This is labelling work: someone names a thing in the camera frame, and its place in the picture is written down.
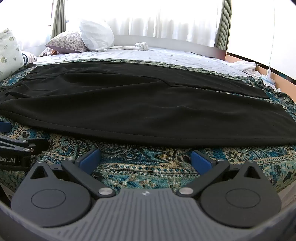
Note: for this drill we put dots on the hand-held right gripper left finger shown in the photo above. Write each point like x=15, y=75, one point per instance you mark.
x=89, y=160

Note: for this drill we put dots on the floral purple pillow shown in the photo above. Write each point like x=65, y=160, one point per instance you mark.
x=67, y=42

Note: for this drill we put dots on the blue and white object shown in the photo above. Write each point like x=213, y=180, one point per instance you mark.
x=268, y=80

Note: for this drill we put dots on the brown patterned cloth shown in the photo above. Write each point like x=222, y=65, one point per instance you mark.
x=46, y=52

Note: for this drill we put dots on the wooden side board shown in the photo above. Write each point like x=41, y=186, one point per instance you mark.
x=284, y=81

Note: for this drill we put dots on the pale floral cushion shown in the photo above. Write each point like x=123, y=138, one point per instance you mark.
x=9, y=55

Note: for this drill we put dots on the green curtain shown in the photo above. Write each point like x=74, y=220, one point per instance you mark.
x=224, y=25
x=59, y=20

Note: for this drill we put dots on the white pillow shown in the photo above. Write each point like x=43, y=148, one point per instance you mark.
x=97, y=34

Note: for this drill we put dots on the white bedsheet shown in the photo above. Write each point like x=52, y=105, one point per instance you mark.
x=161, y=55

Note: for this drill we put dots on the small white rolled cloth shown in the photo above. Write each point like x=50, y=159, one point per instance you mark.
x=142, y=45

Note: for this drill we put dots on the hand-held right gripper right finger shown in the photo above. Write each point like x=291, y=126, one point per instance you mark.
x=200, y=161

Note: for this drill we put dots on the striped cloth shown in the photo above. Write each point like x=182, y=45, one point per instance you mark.
x=27, y=58

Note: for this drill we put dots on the black pants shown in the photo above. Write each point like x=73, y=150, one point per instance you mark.
x=138, y=111

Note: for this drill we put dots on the crumpled white cloth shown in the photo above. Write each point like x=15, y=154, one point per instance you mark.
x=245, y=66

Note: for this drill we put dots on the grey bed headboard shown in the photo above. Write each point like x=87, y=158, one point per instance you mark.
x=196, y=47

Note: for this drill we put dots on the white sheer curtain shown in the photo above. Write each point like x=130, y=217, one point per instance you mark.
x=161, y=18

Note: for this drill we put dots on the teal paisley blanket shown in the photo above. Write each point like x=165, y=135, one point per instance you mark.
x=143, y=162

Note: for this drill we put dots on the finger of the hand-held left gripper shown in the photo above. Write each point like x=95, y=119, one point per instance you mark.
x=37, y=146
x=4, y=126

